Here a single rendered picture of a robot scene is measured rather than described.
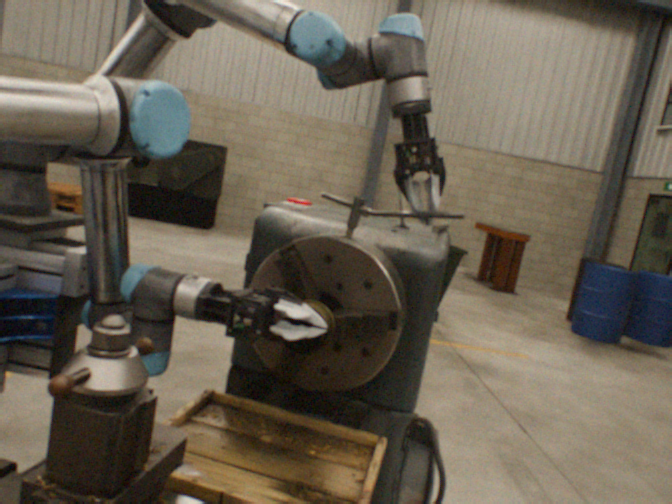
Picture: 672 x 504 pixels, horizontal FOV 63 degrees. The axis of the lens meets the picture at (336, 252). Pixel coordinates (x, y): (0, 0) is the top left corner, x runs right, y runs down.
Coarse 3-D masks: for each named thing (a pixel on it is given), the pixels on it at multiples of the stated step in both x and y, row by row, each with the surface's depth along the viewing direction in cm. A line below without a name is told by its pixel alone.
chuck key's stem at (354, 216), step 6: (354, 198) 109; (360, 198) 108; (354, 204) 108; (360, 204) 108; (354, 210) 108; (354, 216) 109; (348, 222) 109; (354, 222) 109; (348, 228) 109; (354, 228) 109; (348, 234) 110
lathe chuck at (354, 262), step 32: (320, 256) 107; (352, 256) 106; (320, 288) 108; (352, 288) 106; (384, 288) 105; (320, 352) 109; (352, 352) 108; (384, 352) 106; (320, 384) 110; (352, 384) 108
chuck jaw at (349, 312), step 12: (336, 312) 103; (348, 312) 103; (360, 312) 103; (372, 312) 104; (384, 312) 104; (396, 312) 105; (336, 324) 100; (348, 324) 101; (360, 324) 101; (372, 324) 102; (384, 324) 102; (396, 324) 105; (336, 336) 100
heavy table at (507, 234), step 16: (480, 224) 1015; (512, 240) 893; (528, 240) 889; (496, 256) 976; (512, 256) 905; (480, 272) 981; (496, 272) 909; (512, 272) 901; (496, 288) 903; (512, 288) 905
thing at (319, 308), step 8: (312, 304) 99; (320, 304) 99; (320, 312) 96; (328, 312) 99; (296, 320) 100; (328, 320) 98; (328, 328) 97; (320, 336) 94; (328, 336) 98; (288, 344) 95; (296, 344) 97; (304, 344) 98; (312, 344) 94; (320, 344) 97; (296, 352) 95; (304, 352) 95
